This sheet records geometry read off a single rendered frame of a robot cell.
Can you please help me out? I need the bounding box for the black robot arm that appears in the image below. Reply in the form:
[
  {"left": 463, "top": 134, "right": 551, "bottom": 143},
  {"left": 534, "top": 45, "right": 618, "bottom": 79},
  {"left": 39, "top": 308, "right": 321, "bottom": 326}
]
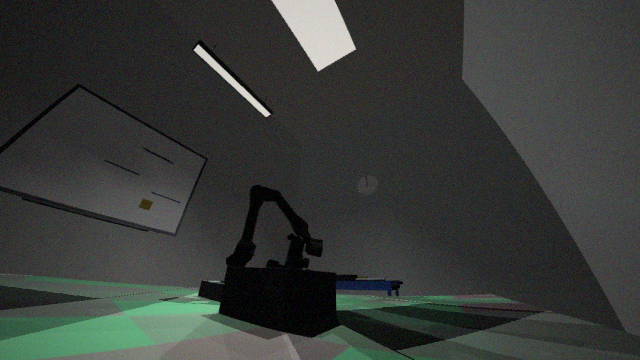
[{"left": 226, "top": 185, "right": 323, "bottom": 270}]

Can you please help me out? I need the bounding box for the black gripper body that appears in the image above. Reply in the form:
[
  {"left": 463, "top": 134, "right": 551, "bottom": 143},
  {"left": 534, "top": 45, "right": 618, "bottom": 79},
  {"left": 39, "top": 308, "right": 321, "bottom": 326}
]
[{"left": 265, "top": 249, "right": 302, "bottom": 268}]

